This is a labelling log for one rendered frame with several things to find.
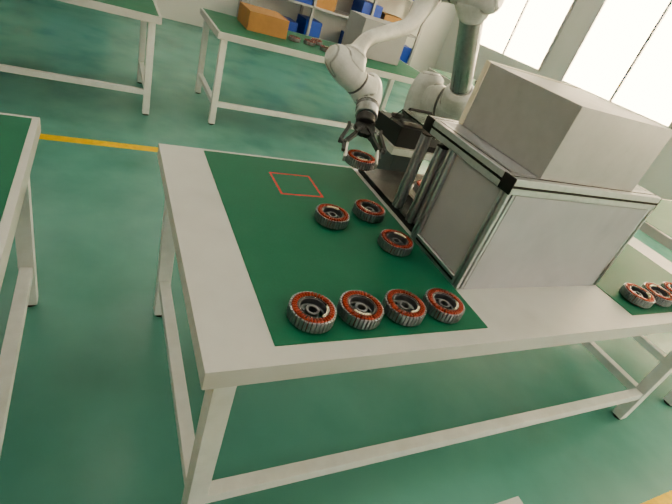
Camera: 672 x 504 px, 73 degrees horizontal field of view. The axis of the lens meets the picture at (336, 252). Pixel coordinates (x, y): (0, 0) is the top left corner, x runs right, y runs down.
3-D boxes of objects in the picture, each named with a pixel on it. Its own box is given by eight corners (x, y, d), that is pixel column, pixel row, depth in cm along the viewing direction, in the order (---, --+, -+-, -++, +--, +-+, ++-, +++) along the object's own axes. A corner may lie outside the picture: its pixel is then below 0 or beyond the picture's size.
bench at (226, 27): (190, 89, 443) (200, 7, 404) (378, 123, 546) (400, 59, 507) (204, 125, 379) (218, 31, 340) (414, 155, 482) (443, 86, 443)
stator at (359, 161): (343, 154, 168) (346, 145, 166) (372, 162, 170) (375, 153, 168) (344, 166, 158) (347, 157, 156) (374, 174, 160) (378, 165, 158)
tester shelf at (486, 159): (422, 127, 148) (427, 114, 146) (557, 152, 180) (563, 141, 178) (507, 195, 117) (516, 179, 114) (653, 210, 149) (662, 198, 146)
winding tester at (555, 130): (457, 122, 149) (486, 59, 138) (545, 140, 169) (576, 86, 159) (539, 179, 121) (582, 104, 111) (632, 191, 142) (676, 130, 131)
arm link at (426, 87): (409, 107, 251) (423, 67, 241) (438, 119, 245) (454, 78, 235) (397, 108, 238) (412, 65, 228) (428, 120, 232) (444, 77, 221)
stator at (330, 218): (347, 234, 141) (351, 224, 139) (312, 225, 139) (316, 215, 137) (346, 217, 151) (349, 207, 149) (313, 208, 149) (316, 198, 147)
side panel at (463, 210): (409, 236, 153) (449, 148, 137) (416, 236, 155) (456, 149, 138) (455, 289, 133) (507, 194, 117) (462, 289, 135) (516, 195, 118)
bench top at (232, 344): (157, 156, 158) (158, 143, 155) (563, 200, 261) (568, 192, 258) (201, 390, 86) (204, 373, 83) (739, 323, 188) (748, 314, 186)
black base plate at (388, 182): (357, 171, 189) (359, 166, 188) (471, 184, 219) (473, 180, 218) (412, 234, 155) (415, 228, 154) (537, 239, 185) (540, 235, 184)
